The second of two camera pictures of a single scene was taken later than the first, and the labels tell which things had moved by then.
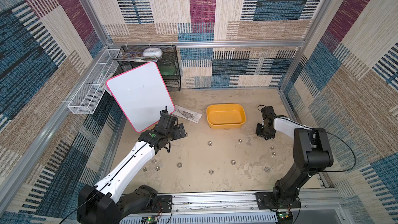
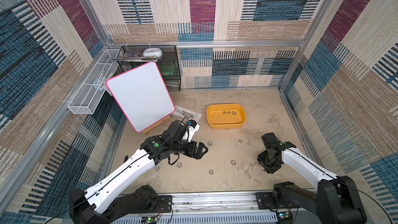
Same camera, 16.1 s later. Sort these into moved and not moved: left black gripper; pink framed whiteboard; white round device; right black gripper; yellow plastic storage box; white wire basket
Moved: right black gripper; left black gripper
Not moved: yellow plastic storage box; white wire basket; pink framed whiteboard; white round device
